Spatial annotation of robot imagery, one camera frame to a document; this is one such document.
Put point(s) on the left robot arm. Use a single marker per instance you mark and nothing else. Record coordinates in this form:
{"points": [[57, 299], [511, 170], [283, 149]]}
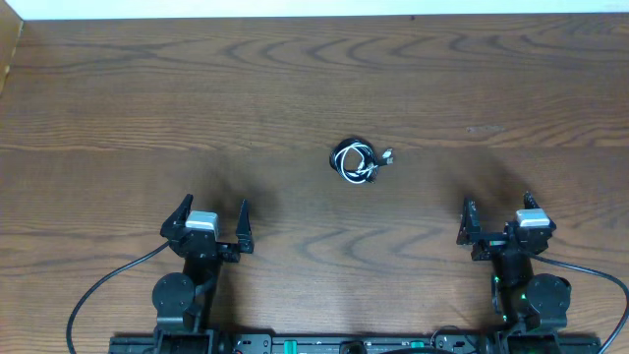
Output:
{"points": [[183, 299]]}

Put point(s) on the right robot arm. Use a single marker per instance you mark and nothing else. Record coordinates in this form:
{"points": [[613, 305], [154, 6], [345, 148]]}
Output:
{"points": [[533, 306]]}

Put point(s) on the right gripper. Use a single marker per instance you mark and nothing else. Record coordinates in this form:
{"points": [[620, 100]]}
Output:
{"points": [[502, 239]]}

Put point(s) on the black mounting rail base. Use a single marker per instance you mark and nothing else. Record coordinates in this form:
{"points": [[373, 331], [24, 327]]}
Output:
{"points": [[449, 341]]}

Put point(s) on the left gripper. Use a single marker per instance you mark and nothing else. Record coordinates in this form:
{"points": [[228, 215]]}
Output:
{"points": [[207, 247]]}

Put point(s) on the cardboard box edge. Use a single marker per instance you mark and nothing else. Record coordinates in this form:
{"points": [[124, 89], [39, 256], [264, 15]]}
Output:
{"points": [[11, 26]]}

